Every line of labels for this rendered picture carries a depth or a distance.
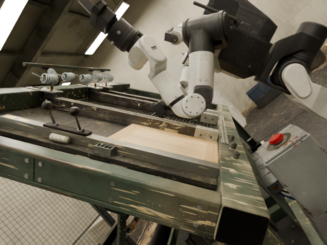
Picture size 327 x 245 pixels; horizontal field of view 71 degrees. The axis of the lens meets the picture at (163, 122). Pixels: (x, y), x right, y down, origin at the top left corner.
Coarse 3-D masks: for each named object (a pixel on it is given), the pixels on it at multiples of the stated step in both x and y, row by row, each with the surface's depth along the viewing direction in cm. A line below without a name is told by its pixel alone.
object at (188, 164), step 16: (16, 128) 97; (32, 128) 96; (48, 128) 94; (80, 144) 92; (112, 144) 89; (128, 144) 90; (144, 160) 87; (160, 160) 85; (176, 160) 84; (192, 160) 84
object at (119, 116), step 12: (48, 72) 139; (48, 96) 140; (60, 108) 139; (84, 108) 136; (96, 108) 134; (108, 108) 134; (108, 120) 134; (120, 120) 132; (132, 120) 130; (144, 120) 129; (156, 120) 127; (168, 120) 130; (180, 132) 126; (192, 132) 124; (204, 132) 122; (216, 132) 121
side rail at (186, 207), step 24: (0, 144) 69; (24, 144) 72; (0, 168) 71; (24, 168) 69; (48, 168) 67; (72, 168) 65; (96, 168) 64; (120, 168) 67; (72, 192) 67; (96, 192) 65; (120, 192) 63; (144, 192) 62; (168, 192) 60; (192, 192) 60; (216, 192) 62; (144, 216) 63; (168, 216) 61; (192, 216) 60; (216, 216) 59
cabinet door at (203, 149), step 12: (120, 132) 111; (132, 132) 114; (144, 132) 118; (156, 132) 122; (168, 132) 125; (144, 144) 100; (156, 144) 103; (168, 144) 105; (180, 144) 108; (192, 144) 111; (204, 144) 115; (216, 144) 117; (192, 156) 96; (204, 156) 97; (216, 156) 100
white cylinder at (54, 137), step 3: (51, 135) 90; (54, 135) 90; (57, 135) 91; (60, 135) 91; (51, 138) 90; (54, 138) 90; (57, 138) 90; (60, 138) 90; (63, 138) 89; (66, 138) 90; (69, 138) 90; (57, 141) 90; (60, 141) 90; (63, 141) 89; (66, 141) 89; (69, 141) 91
